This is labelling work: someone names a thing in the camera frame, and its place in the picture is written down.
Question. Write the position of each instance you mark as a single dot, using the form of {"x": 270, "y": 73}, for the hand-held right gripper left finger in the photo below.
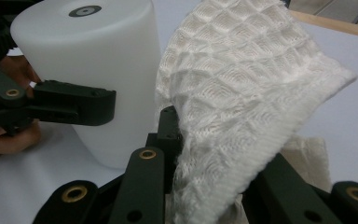
{"x": 169, "y": 130}

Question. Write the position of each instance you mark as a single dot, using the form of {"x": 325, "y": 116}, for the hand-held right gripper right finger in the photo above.
{"x": 262, "y": 184}

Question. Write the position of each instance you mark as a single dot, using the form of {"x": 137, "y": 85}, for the white cylindrical container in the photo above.
{"x": 99, "y": 53}

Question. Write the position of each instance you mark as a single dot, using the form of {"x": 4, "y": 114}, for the white waffle cloth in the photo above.
{"x": 242, "y": 93}

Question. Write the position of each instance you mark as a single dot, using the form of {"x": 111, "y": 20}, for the pale table mat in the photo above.
{"x": 345, "y": 112}

